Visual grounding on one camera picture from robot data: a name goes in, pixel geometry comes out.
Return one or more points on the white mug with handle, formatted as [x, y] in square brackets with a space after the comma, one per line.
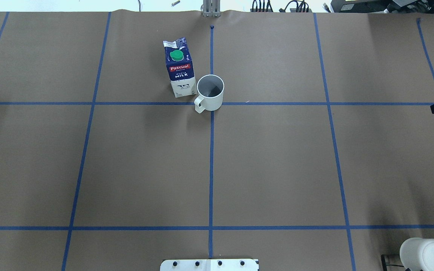
[210, 89]

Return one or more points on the black equipment at table corner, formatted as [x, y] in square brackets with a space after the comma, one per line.
[386, 6]

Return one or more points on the blue white milk carton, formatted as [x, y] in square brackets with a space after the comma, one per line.
[180, 67]

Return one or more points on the metal camera post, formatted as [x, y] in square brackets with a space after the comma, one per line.
[211, 8]

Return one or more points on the white mug on rack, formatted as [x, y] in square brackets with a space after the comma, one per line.
[417, 254]

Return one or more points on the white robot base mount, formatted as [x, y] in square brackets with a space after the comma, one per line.
[210, 265]

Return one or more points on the black wire mug rack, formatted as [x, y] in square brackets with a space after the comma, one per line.
[391, 262]

